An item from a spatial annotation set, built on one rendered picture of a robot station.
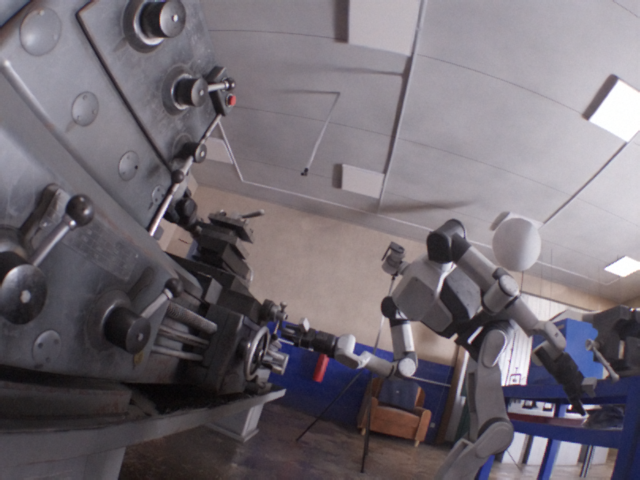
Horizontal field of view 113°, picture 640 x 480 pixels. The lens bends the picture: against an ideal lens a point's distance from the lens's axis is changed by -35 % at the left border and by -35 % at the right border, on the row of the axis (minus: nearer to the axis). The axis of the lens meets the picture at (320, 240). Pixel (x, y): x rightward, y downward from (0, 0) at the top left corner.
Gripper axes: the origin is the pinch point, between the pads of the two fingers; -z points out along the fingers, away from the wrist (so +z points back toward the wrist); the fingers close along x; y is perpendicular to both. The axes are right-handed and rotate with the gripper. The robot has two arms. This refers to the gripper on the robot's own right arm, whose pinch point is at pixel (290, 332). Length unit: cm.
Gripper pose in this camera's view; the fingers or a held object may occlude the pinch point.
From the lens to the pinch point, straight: 133.4
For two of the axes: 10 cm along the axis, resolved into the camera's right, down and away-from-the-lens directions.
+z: 9.5, 2.6, -1.5
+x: -2.4, 3.6, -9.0
